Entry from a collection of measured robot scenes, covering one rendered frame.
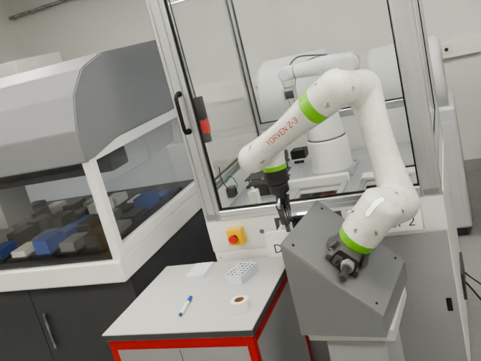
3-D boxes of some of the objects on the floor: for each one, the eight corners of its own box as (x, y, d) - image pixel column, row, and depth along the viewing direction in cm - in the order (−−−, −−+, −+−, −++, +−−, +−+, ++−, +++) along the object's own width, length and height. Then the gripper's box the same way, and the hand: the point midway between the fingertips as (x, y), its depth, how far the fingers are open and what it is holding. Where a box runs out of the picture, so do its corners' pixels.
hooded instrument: (175, 433, 272) (54, 62, 227) (-100, 424, 341) (-233, 137, 296) (250, 303, 380) (179, 34, 335) (31, 316, 449) (-53, 94, 404)
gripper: (273, 178, 229) (286, 233, 235) (264, 189, 218) (278, 246, 224) (291, 175, 227) (303, 230, 233) (283, 187, 215) (296, 244, 221)
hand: (289, 230), depth 227 cm, fingers closed
